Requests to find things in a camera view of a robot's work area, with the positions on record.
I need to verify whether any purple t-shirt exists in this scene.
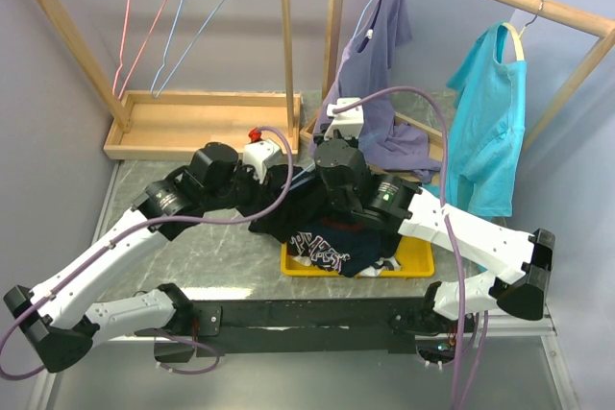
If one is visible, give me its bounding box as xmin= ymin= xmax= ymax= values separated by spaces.
xmin=312 ymin=0 xmax=441 ymax=183

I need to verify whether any yellow plastic bin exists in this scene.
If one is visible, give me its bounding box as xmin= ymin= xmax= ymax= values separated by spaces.
xmin=281 ymin=237 xmax=434 ymax=278

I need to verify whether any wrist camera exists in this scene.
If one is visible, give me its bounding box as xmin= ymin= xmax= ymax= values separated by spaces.
xmin=242 ymin=128 xmax=283 ymax=183
xmin=324 ymin=98 xmax=364 ymax=140

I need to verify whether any pink wire hanger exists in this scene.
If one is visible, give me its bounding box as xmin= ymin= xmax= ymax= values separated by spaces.
xmin=111 ymin=0 xmax=169 ymax=101

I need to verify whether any black base bar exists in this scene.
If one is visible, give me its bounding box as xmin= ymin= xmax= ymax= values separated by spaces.
xmin=161 ymin=283 xmax=457 ymax=354

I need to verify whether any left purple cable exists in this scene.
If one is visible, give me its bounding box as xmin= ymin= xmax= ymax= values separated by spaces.
xmin=0 ymin=126 xmax=295 ymax=380

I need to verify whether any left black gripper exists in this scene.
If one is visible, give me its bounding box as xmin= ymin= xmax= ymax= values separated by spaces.
xmin=203 ymin=157 xmax=278 ymax=220

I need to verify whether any purple cable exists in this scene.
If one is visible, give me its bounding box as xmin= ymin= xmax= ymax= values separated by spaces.
xmin=0 ymin=126 xmax=295 ymax=380
xmin=335 ymin=86 xmax=490 ymax=410

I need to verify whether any turquoise t-shirt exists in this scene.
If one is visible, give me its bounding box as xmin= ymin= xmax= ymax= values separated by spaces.
xmin=445 ymin=22 xmax=527 ymax=221

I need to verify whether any navy printed shirt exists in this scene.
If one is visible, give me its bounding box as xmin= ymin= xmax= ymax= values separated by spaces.
xmin=286 ymin=218 xmax=402 ymax=278

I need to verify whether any light blue wire hanger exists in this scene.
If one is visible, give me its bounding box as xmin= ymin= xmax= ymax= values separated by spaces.
xmin=149 ymin=0 xmax=227 ymax=99

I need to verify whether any wooden hanger with metal hook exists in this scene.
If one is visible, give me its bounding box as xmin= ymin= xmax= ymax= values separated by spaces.
xmin=502 ymin=0 xmax=545 ymax=61

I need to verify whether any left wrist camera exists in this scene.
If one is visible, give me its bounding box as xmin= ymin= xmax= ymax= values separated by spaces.
xmin=242 ymin=128 xmax=283 ymax=183

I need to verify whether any right wooden clothes rack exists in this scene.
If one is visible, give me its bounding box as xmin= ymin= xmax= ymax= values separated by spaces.
xmin=321 ymin=0 xmax=614 ymax=152

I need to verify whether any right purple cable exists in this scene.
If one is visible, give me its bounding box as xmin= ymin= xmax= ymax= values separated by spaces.
xmin=335 ymin=86 xmax=490 ymax=410

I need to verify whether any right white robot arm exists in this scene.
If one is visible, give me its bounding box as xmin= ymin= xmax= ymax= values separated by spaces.
xmin=314 ymin=138 xmax=555 ymax=331

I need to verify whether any black tank top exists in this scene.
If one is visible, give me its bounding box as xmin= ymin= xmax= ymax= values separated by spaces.
xmin=225 ymin=163 xmax=381 ymax=246

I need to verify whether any left wooden clothes rack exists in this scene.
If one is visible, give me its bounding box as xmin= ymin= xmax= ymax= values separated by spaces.
xmin=37 ymin=0 xmax=300 ymax=160

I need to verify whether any wooden clothes rack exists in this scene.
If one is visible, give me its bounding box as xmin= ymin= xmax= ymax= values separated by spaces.
xmin=321 ymin=0 xmax=614 ymax=152
xmin=37 ymin=0 xmax=300 ymax=160

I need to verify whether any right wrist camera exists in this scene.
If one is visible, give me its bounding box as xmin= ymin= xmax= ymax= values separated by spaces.
xmin=324 ymin=98 xmax=364 ymax=140

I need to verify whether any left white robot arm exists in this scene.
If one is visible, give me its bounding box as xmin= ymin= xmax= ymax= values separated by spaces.
xmin=4 ymin=139 xmax=282 ymax=373

